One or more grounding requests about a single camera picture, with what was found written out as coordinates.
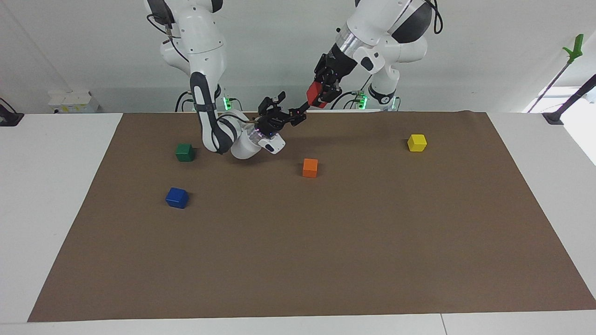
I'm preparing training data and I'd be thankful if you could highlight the thin pole with green clip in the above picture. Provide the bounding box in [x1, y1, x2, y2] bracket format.
[526, 33, 585, 113]

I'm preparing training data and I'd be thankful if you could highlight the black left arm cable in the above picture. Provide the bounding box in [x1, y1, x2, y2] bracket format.
[429, 0, 443, 35]

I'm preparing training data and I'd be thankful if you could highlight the white cardboard box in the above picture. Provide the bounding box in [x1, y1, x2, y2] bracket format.
[47, 89, 100, 114]

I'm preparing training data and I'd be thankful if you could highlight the black right base cable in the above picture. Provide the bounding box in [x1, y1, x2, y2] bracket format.
[175, 90, 195, 113]

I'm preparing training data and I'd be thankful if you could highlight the black slanted stand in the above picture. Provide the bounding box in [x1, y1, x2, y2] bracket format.
[542, 74, 596, 125]

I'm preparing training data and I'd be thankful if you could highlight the red cube block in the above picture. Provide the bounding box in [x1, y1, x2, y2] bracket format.
[305, 81, 329, 109]

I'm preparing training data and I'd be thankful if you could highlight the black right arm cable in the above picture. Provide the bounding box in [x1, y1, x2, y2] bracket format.
[146, 13, 183, 52]

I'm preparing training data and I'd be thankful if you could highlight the black table clamp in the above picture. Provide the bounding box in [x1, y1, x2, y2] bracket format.
[0, 97, 25, 127]

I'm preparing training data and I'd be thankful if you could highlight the black left base cable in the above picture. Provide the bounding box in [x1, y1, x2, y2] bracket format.
[330, 74, 376, 111]

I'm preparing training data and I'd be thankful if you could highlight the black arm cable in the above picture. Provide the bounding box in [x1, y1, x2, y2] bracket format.
[429, 0, 443, 35]
[146, 13, 183, 52]

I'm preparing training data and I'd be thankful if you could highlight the green cube block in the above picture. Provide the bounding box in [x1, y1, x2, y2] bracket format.
[175, 143, 196, 163]

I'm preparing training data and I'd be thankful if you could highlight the brown paper mat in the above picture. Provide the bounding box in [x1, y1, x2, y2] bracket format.
[27, 111, 596, 323]

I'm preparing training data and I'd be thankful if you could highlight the black base cable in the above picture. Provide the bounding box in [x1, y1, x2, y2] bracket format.
[330, 74, 376, 111]
[175, 90, 195, 113]

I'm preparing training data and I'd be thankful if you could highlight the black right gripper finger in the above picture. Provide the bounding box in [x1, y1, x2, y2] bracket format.
[284, 102, 311, 127]
[258, 91, 287, 117]

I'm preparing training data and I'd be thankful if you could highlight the blue cube block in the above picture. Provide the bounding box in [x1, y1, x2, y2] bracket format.
[165, 187, 190, 209]

